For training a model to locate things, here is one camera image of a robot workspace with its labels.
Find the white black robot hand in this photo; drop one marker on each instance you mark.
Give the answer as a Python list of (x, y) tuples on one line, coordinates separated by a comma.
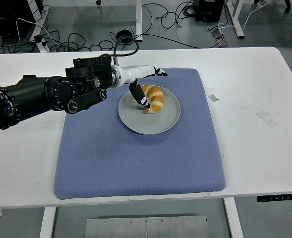
[(135, 72)]

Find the golden croissant bread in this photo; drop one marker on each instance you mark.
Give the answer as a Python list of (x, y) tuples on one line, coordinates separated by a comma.
[(157, 99)]

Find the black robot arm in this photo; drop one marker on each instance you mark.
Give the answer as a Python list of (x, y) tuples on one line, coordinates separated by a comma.
[(36, 96)]

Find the grey round plate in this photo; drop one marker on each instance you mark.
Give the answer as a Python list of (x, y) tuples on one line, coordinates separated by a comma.
[(145, 122)]

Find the white background desk leg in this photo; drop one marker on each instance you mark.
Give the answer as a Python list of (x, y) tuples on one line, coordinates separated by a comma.
[(36, 12), (139, 19), (236, 19)]

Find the small grey tape piece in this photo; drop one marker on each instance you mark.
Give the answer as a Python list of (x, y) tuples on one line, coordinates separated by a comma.
[(213, 97)]

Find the blue quilted mat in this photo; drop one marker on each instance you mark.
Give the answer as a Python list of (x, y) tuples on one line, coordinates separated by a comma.
[(106, 158)]

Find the black equipment box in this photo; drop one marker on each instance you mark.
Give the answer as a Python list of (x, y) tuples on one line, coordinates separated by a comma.
[(210, 10)]

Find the black power adapter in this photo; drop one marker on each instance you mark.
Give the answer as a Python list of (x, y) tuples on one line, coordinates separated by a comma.
[(37, 38)]

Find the clear tape strip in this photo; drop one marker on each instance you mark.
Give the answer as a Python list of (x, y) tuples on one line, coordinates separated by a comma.
[(266, 117)]

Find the black computer case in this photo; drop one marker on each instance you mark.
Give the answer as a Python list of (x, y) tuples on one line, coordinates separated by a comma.
[(7, 17)]

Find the white table leg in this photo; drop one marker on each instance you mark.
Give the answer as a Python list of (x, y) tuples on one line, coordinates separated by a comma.
[(47, 223), (233, 220)]

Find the black desk control panel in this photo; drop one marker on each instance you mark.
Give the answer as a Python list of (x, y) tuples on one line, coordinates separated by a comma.
[(279, 197)]

